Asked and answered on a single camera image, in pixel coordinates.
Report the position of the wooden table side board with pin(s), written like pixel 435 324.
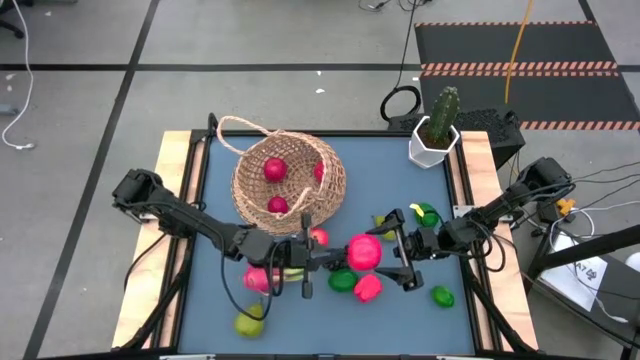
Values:
pixel 475 160
pixel 127 320

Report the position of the small dark red fruit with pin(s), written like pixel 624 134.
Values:
pixel 278 204

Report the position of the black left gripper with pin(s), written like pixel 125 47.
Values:
pixel 287 254

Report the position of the small red tomato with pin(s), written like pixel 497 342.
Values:
pixel 321 236

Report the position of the white paper sheet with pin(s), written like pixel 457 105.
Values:
pixel 570 280

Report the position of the black table corner post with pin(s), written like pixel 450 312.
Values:
pixel 213 121

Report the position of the black office chair base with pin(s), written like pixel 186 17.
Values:
pixel 15 31

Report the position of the green cactus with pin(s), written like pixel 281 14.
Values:
pixel 442 115

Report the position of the yellow-green pear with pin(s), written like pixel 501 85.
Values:
pixel 388 235
pixel 249 326

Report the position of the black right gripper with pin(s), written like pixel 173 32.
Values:
pixel 425 245

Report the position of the small green lime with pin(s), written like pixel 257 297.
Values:
pixel 443 297

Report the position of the red apple with stem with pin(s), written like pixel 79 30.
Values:
pixel 275 169

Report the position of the white round object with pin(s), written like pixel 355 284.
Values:
pixel 634 261

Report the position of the red lobed round fruit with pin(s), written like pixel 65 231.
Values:
pixel 364 251

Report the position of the silver metal bracket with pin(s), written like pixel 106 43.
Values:
pixel 462 212

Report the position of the black metal stand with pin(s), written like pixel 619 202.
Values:
pixel 600 246

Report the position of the red bell pepper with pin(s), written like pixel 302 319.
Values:
pixel 368 288

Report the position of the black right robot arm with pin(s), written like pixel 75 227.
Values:
pixel 500 212

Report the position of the pink dragon fruit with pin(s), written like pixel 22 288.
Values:
pixel 256 281

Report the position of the black floor mat striped edges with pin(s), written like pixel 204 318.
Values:
pixel 500 45

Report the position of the large green lime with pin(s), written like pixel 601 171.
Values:
pixel 343 280

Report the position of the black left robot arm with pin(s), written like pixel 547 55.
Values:
pixel 175 217

